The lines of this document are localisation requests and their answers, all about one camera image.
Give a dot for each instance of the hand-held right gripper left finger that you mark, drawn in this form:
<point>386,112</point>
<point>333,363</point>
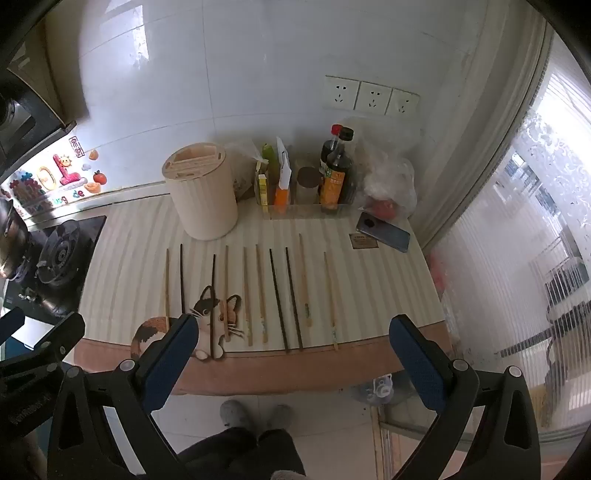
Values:
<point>168,364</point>

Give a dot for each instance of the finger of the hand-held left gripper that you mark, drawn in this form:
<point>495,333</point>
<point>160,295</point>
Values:
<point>11,325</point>
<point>64,334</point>

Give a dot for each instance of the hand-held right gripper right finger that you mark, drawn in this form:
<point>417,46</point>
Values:
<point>418,364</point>

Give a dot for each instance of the bunch of mixed chopsticks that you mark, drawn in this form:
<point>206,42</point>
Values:
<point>246,295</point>

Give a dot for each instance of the dark brown chopstick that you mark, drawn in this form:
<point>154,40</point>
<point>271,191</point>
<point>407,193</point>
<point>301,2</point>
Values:
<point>293,300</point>

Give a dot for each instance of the beige chopstick holder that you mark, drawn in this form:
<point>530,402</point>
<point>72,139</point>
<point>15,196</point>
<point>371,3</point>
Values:
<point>203,194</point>

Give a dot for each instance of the clear plastic bottle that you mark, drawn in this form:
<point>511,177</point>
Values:
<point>377,390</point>

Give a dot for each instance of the grey slipper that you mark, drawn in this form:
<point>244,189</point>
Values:
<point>278,415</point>
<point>234,414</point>

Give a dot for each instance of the dark cooking pot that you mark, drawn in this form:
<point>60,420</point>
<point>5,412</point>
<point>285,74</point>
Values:
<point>11,235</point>

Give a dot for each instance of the light wooden chopstick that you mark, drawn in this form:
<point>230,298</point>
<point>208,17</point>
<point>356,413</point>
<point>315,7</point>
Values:
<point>304,281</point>
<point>330,300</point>

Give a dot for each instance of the person's dark trousers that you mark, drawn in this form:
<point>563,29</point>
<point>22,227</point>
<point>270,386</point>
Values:
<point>240,454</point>

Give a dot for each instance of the glass sliding door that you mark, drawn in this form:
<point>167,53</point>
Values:
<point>498,277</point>

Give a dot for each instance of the brown card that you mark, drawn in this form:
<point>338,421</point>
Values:
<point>364,241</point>

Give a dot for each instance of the blue smartphone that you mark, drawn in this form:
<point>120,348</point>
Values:
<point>383,233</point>

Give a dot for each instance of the plastic bag with tomato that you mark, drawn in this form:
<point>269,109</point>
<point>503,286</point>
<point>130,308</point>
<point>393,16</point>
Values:
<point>388,184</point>

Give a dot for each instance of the clear plastic organizer tray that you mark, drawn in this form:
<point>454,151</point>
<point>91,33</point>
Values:
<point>304,210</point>

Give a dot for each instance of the black cap orange label bottle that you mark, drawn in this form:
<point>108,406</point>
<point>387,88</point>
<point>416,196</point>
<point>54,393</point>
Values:
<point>337,184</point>

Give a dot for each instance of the range hood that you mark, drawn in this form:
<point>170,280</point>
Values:
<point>18,124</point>

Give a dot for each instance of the brown lid jar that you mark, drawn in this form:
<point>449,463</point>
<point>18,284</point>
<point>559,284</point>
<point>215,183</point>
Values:
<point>308,184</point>

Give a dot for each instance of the clear plastic bag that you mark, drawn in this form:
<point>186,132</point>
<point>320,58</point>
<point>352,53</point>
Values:
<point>242,161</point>

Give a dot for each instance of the white and orange packet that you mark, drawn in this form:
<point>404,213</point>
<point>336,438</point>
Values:
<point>282,180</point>

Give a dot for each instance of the green packet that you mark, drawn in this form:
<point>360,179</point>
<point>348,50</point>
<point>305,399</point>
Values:
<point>269,159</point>

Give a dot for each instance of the red cap dark bottle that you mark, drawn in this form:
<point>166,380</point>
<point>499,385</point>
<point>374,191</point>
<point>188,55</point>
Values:
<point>330,147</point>

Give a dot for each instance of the white lace curtain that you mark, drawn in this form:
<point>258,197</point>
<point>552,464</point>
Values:
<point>554,161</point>

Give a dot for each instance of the colourful wall stickers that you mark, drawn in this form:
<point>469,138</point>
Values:
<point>51,177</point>

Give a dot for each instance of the white wall socket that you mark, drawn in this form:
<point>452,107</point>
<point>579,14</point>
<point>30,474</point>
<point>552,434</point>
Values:
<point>340,92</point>
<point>402,104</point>
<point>372,98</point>

